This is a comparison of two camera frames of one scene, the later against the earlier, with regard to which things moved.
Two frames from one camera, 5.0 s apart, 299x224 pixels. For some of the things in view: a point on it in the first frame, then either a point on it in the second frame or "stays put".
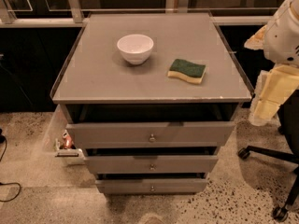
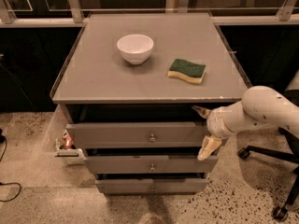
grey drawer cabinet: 152,98 stays put
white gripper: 281,41 → 217,123
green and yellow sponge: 193,72 stays put
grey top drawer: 95,134 stays put
